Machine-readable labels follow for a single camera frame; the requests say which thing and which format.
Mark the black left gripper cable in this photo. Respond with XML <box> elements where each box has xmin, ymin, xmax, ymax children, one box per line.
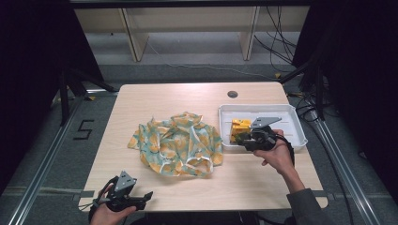
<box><xmin>87</xmin><ymin>175</ymin><xmax>120</xmax><ymax>221</ymax></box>

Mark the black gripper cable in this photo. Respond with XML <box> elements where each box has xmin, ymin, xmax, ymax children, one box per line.
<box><xmin>274</xmin><ymin>133</ymin><xmax>297</xmax><ymax>167</ymax></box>
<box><xmin>87</xmin><ymin>175</ymin><xmax>120</xmax><ymax>221</ymax></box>

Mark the white plastic tray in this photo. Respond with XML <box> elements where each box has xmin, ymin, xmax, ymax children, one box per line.
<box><xmin>218</xmin><ymin>103</ymin><xmax>309</xmax><ymax>154</ymax></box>

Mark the yellow carton box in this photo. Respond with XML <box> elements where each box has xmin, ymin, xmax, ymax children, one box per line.
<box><xmin>230</xmin><ymin>118</ymin><xmax>253</xmax><ymax>145</ymax></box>

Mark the black curtain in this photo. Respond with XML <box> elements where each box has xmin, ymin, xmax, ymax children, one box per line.
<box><xmin>0</xmin><ymin>0</ymin><xmax>105</xmax><ymax>195</ymax></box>
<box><xmin>292</xmin><ymin>0</ymin><xmax>398</xmax><ymax>201</ymax></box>

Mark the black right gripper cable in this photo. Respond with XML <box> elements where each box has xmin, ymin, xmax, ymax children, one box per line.
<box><xmin>274</xmin><ymin>133</ymin><xmax>297</xmax><ymax>167</ymax></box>

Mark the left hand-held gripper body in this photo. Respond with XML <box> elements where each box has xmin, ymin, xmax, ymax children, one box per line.
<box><xmin>99</xmin><ymin>170</ymin><xmax>148</xmax><ymax>213</ymax></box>

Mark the white floor cable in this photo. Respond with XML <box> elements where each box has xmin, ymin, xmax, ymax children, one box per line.
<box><xmin>144</xmin><ymin>38</ymin><xmax>277</xmax><ymax>80</ymax></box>

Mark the green orange-print cloth bag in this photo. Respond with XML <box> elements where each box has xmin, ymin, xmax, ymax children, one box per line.
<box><xmin>127</xmin><ymin>111</ymin><xmax>224</xmax><ymax>179</ymax></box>

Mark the aluminium floor rail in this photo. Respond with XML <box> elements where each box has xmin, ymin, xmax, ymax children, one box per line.
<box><xmin>8</xmin><ymin>93</ymin><xmax>92</xmax><ymax>225</ymax></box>
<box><xmin>308</xmin><ymin>109</ymin><xmax>382</xmax><ymax>225</ymax></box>

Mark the person's left hand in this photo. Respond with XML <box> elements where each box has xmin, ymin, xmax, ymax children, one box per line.
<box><xmin>89</xmin><ymin>183</ymin><xmax>138</xmax><ymax>225</ymax></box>

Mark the person's right hand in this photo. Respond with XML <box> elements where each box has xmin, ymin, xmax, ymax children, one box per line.
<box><xmin>253</xmin><ymin>128</ymin><xmax>296</xmax><ymax>176</ymax></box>

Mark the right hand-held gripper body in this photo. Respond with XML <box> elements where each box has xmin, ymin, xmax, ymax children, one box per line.
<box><xmin>242</xmin><ymin>116</ymin><xmax>283</xmax><ymax>153</ymax></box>

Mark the black metal stand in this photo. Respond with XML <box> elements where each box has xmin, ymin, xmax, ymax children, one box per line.
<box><xmin>279</xmin><ymin>59</ymin><xmax>327</xmax><ymax>122</ymax></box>
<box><xmin>58</xmin><ymin>66</ymin><xmax>117</xmax><ymax>127</ymax></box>

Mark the bundle of black floor cables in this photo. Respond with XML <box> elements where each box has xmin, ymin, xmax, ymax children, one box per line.
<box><xmin>253</xmin><ymin>5</ymin><xmax>299</xmax><ymax>73</ymax></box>

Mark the light wooden shelf unit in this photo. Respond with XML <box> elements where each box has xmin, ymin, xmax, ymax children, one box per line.
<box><xmin>74</xmin><ymin>5</ymin><xmax>311</xmax><ymax>63</ymax></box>

